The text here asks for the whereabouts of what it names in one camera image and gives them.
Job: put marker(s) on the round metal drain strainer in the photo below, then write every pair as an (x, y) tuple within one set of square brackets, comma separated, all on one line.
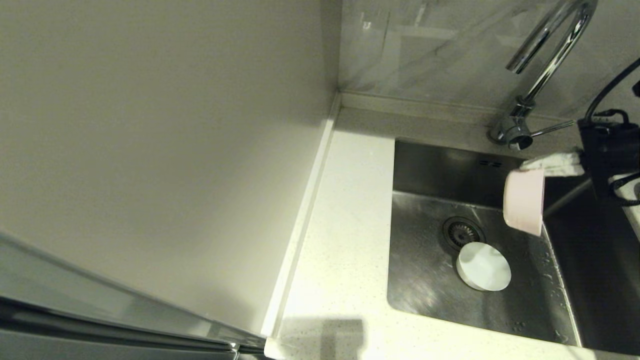
[(457, 231)]

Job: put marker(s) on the chrome cabinet trim strip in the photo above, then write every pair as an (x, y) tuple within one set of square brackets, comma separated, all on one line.
[(125, 327)]

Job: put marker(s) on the white shallow bowl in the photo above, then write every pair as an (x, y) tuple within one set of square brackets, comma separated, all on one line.
[(484, 267)]

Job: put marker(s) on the chrome gooseneck faucet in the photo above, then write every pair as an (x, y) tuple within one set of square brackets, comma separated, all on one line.
[(515, 131)]

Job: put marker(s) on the stainless steel sink basin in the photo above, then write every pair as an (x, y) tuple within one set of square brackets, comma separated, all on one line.
[(425, 280)]

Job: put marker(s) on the pink bowl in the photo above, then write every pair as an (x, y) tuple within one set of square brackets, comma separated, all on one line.
[(522, 202)]

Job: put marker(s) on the tall glossy cabinet unit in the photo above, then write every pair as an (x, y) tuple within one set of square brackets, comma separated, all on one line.
[(150, 150)]

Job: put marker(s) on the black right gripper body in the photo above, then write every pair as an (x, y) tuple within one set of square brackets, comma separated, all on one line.
[(610, 150)]

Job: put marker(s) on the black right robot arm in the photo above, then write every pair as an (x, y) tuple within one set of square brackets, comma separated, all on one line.
[(637, 89)]

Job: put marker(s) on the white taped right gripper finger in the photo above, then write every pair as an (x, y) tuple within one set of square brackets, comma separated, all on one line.
[(555, 160), (565, 172)]

